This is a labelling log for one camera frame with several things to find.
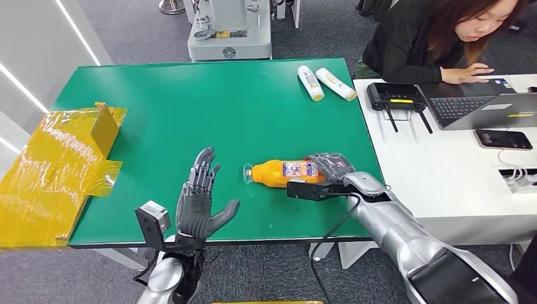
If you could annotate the white tube bottle yellow cap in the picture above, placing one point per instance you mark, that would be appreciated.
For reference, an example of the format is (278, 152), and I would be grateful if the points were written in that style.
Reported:
(310, 83)
(335, 84)

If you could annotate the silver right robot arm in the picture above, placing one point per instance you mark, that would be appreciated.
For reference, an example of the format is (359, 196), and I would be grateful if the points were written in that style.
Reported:
(402, 235)

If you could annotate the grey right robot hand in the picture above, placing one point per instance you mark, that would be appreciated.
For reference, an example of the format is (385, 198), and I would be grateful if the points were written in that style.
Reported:
(333, 165)

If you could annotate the white desk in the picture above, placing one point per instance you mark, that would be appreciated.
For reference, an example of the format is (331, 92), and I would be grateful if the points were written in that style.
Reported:
(440, 180)

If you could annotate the metal stanchion base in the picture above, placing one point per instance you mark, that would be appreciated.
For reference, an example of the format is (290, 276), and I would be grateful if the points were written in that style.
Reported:
(171, 6)

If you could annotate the grey laptop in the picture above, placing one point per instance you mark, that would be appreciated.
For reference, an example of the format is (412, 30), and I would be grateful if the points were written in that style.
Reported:
(465, 107)

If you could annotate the orange bottle with clear cap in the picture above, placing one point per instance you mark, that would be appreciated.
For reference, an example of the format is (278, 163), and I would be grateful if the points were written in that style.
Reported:
(272, 173)

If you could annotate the black smartphone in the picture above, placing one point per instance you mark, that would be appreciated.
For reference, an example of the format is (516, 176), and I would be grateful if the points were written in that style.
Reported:
(503, 139)

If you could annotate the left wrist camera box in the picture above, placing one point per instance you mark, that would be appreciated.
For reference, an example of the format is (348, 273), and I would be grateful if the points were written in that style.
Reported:
(153, 218)

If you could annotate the yellow taped cardboard box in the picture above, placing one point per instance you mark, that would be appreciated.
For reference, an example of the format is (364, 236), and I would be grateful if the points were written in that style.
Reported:
(46, 180)

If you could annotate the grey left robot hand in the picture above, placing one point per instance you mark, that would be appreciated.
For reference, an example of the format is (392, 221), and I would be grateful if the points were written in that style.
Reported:
(195, 214)

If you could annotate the black router with antennas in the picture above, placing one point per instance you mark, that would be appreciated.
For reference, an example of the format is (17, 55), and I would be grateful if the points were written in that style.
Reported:
(394, 96)

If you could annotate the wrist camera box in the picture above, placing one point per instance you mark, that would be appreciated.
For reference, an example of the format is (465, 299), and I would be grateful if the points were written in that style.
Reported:
(153, 218)
(310, 191)

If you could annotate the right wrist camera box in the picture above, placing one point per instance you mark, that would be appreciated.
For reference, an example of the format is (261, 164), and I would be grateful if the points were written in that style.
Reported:
(310, 191)

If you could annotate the white machine base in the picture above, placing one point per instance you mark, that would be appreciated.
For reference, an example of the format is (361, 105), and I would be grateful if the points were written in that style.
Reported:
(228, 38)

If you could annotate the green table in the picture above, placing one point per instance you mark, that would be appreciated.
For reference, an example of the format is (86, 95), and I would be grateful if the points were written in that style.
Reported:
(209, 117)

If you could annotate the person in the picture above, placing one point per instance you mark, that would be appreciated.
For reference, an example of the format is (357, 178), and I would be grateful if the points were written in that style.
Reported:
(402, 46)
(526, 277)

